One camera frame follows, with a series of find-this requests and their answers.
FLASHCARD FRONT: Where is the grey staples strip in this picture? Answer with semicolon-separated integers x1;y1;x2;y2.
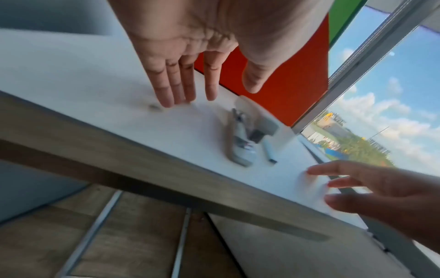
262;137;278;164

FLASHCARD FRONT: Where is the orange file box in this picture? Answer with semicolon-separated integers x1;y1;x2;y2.
194;13;331;127

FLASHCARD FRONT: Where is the grey metal stapler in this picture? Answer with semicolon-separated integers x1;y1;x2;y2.
225;108;259;167

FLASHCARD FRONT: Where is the person's right hand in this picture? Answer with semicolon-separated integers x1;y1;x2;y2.
305;160;440;253

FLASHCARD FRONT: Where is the person's left hand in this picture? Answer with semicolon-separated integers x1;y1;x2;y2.
108;0;336;109

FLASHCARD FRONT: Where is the stack of green folders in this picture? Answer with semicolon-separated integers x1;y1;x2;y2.
328;0;369;49

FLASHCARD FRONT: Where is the grey window frame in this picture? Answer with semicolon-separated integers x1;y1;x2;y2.
290;0;440;135

